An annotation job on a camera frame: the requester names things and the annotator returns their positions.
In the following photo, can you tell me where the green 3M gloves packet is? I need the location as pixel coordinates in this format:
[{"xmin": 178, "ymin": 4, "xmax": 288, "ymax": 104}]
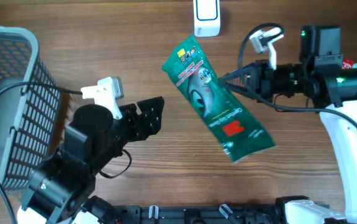
[{"xmin": 162, "ymin": 35, "xmax": 276, "ymax": 163}]

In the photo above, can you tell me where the red white snack packet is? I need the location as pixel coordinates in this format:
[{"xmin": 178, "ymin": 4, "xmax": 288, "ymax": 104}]
[{"xmin": 341, "ymin": 58, "xmax": 355, "ymax": 69}]

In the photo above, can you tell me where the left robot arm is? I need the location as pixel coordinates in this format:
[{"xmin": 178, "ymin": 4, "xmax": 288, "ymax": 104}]
[{"xmin": 17, "ymin": 96, "xmax": 164, "ymax": 223}]

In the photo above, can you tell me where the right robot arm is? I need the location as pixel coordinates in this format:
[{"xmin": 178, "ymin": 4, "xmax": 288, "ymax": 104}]
[{"xmin": 219, "ymin": 22, "xmax": 357, "ymax": 223}]

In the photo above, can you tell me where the white barcode scanner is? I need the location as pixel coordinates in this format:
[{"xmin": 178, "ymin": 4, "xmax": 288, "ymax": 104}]
[{"xmin": 193, "ymin": 0, "xmax": 221, "ymax": 37}]

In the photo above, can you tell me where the grey mesh shopping basket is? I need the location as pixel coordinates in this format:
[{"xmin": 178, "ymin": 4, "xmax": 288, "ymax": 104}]
[{"xmin": 0, "ymin": 26, "xmax": 62, "ymax": 195}]

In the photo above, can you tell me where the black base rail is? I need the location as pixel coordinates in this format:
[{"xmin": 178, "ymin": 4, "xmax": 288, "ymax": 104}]
[{"xmin": 114, "ymin": 204, "xmax": 287, "ymax": 224}]

